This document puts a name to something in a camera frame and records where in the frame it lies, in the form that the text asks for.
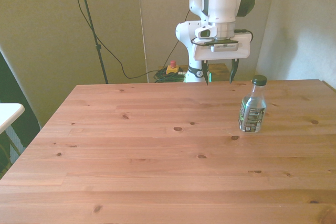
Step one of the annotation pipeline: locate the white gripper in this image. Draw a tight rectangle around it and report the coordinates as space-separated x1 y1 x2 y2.
193 33 251 86

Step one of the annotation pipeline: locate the clear plastic bottle dark cap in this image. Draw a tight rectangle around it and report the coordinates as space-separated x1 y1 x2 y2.
238 74 268 133

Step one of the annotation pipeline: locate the yellow emergency stop button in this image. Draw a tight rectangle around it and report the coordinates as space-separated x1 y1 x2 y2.
166 60 181 76

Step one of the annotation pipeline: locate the black tripod stand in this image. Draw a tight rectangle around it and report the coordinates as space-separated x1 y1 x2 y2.
73 0 109 85

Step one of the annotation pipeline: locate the white table corner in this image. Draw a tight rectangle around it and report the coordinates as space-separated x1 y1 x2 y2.
0 103 26 135

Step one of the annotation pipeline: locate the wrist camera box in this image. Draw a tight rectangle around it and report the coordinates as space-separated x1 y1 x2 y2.
209 40 240 53

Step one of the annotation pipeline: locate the coiled dark cable bundle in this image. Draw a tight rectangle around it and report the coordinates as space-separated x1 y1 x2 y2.
153 68 187 83

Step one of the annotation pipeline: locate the black hanging cable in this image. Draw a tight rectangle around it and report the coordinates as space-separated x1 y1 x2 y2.
66 0 169 80

